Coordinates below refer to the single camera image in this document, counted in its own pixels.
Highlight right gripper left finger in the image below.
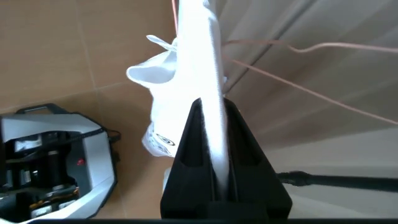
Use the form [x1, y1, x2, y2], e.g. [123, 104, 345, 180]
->
[160, 98, 219, 219]

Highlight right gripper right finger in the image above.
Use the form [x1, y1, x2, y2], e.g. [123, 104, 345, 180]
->
[223, 98, 293, 219]

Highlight pink clothes hanger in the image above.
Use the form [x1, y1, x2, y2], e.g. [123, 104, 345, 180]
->
[172, 0, 398, 126]

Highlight white printed t-shirt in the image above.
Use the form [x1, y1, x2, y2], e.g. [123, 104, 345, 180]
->
[126, 0, 231, 194]

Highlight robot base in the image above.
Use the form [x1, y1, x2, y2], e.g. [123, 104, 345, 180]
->
[0, 103, 122, 223]

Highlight black clothes rack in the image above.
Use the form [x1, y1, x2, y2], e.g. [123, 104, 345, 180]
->
[275, 170, 398, 193]

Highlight beige curtain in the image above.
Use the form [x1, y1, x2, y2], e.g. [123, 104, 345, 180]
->
[216, 0, 398, 150]

